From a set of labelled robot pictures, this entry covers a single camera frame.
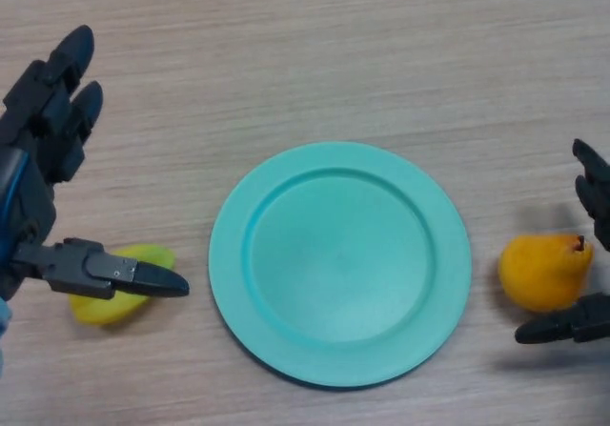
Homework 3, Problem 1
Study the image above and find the yellow orange pear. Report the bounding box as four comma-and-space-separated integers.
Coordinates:
498, 233, 596, 314

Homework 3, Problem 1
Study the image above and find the teal round plate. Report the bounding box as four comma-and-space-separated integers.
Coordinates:
208, 140, 473, 390

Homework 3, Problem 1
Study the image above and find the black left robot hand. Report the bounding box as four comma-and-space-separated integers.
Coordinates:
0, 24, 191, 303

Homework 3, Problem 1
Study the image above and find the yellow green starfruit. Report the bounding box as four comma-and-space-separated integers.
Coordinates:
68, 243, 176, 327

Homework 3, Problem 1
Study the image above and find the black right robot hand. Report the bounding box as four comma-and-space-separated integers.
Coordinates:
514, 138, 610, 346

